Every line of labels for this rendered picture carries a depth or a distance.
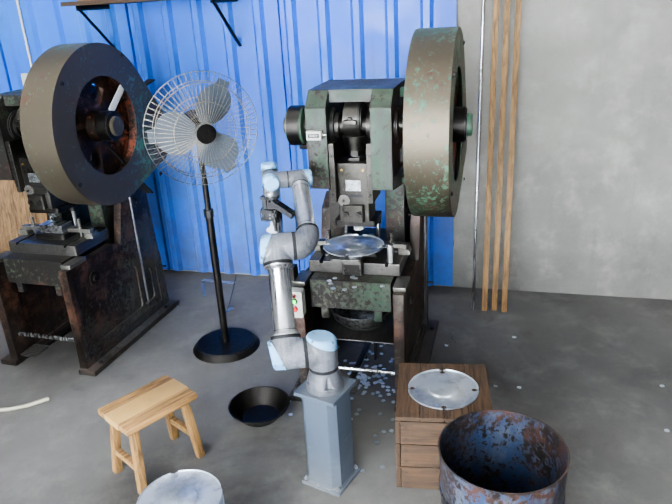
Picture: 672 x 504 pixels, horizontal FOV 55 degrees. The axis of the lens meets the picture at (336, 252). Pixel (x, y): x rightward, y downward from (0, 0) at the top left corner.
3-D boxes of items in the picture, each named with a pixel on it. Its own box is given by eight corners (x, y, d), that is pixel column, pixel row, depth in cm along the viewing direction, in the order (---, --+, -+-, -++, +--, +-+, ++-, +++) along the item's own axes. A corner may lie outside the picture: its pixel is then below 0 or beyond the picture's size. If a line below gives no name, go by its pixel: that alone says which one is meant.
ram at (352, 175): (368, 224, 299) (365, 162, 288) (337, 223, 303) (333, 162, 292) (375, 213, 314) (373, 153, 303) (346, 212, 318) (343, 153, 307)
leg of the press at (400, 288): (417, 414, 308) (415, 239, 275) (393, 412, 311) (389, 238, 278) (438, 324, 390) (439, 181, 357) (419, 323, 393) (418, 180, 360)
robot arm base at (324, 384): (331, 400, 246) (330, 378, 242) (298, 390, 253) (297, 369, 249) (351, 380, 258) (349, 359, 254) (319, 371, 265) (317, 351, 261)
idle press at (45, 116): (116, 392, 340) (42, 50, 276) (-31, 371, 369) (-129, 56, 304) (238, 276, 476) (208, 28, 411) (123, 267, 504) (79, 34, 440)
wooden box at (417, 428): (491, 492, 258) (494, 420, 245) (396, 487, 263) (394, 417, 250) (483, 429, 294) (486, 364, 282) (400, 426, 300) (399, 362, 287)
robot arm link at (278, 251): (309, 367, 242) (294, 227, 253) (269, 371, 240) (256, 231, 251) (308, 368, 253) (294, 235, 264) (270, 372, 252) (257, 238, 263)
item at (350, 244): (389, 236, 314) (389, 235, 314) (377, 259, 288) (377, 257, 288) (332, 234, 322) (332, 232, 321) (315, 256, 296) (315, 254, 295)
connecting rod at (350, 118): (364, 179, 294) (361, 104, 281) (338, 179, 297) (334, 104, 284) (374, 168, 312) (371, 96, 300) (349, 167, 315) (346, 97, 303)
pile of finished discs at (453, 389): (481, 411, 251) (481, 409, 250) (407, 408, 255) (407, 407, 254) (476, 371, 277) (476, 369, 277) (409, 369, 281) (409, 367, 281)
